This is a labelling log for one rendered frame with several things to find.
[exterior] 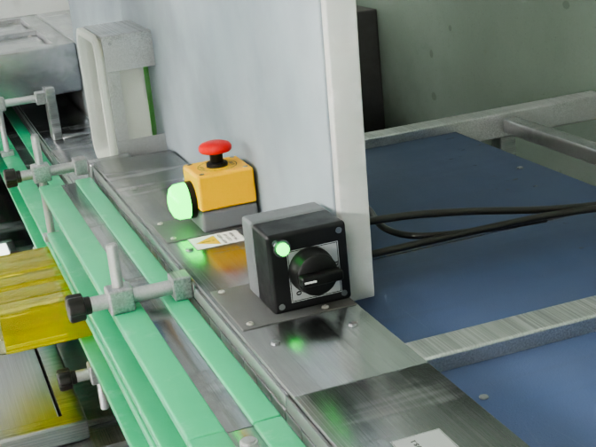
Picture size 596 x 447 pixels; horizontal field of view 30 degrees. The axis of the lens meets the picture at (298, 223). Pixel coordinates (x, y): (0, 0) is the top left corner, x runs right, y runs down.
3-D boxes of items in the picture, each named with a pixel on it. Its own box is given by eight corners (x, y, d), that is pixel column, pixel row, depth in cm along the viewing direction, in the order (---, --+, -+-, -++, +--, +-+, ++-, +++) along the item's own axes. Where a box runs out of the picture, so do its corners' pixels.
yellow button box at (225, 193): (246, 207, 140) (189, 218, 138) (239, 150, 138) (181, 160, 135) (263, 222, 134) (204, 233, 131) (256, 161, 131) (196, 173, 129)
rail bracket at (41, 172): (95, 228, 176) (15, 243, 173) (78, 124, 171) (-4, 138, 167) (98, 232, 174) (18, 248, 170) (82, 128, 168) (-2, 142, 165)
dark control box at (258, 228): (325, 272, 115) (249, 290, 113) (318, 199, 113) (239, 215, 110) (357, 298, 108) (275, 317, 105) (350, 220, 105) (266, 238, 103)
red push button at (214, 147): (197, 168, 135) (193, 141, 134) (228, 162, 136) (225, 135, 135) (206, 175, 131) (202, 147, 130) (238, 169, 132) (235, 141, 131)
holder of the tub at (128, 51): (150, 176, 197) (106, 184, 194) (128, 19, 188) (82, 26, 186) (174, 199, 181) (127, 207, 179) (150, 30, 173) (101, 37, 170)
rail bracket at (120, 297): (189, 288, 120) (66, 315, 116) (180, 223, 118) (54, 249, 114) (199, 300, 116) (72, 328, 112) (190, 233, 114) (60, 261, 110)
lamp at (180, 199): (190, 212, 136) (166, 216, 135) (185, 176, 135) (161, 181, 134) (199, 221, 132) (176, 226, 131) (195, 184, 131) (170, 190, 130)
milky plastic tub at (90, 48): (143, 146, 195) (94, 155, 192) (124, 19, 188) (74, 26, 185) (167, 168, 179) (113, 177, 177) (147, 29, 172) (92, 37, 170)
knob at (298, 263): (334, 286, 107) (348, 297, 104) (290, 295, 105) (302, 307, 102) (330, 241, 105) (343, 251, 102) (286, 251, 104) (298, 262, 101)
